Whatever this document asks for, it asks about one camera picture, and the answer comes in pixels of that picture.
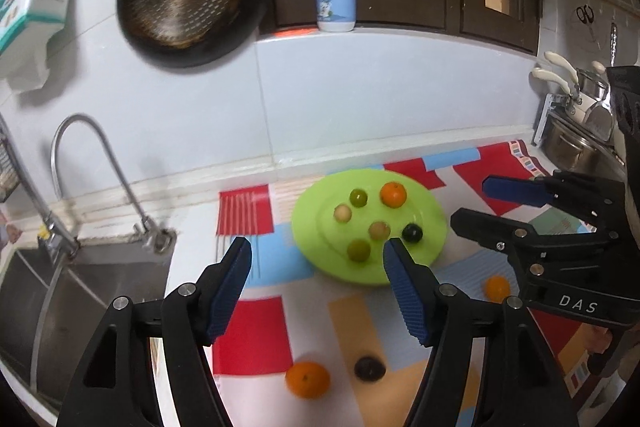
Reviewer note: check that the small green fruit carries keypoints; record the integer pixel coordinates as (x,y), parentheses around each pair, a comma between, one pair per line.
(358,197)

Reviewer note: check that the tan round fruit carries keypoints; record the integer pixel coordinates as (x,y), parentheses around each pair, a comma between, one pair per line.
(342,213)
(379,231)

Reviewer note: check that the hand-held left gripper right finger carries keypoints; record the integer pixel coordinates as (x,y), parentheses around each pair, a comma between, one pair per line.
(407,292)

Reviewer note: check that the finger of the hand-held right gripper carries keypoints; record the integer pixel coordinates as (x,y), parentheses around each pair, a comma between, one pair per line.
(510,190)
(480,224)

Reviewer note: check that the green tomato with stem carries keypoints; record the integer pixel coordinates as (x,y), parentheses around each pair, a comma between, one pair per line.
(359,250)

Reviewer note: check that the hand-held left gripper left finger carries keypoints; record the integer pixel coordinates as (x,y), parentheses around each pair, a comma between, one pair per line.
(227,292)

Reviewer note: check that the white plastic bag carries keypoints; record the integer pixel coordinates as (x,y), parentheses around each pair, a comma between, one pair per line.
(30,67)

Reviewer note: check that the steel pot with lid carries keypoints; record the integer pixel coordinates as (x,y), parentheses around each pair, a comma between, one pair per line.
(592,84)

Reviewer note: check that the small orange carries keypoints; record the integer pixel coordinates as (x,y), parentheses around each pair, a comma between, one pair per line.
(307,379)
(497,288)

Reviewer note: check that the black scissors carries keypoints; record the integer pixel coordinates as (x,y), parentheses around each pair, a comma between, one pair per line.
(584,14)

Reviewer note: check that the thin gooseneck faucet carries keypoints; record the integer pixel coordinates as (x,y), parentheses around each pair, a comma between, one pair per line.
(120,177)

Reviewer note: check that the stainless steel sink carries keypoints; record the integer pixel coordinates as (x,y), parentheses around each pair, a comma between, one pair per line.
(100,287)

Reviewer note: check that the dark purple plum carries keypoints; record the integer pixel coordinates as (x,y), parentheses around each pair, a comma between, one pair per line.
(412,233)
(369,368)

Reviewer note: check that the green plate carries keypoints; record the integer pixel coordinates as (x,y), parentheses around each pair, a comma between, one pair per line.
(320,232)

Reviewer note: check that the colourful patchwork tablecloth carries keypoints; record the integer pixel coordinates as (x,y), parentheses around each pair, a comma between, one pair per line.
(260,342)

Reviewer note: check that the large steel pot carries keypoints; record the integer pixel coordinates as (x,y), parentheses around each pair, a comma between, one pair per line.
(570,147)

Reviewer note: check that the white dotted board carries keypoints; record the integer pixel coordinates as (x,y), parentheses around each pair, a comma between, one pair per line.
(542,119)

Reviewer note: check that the large orange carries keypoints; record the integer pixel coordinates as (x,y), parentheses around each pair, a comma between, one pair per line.
(393,195)

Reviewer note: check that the metal ladle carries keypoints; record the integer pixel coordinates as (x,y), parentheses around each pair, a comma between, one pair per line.
(600,117)

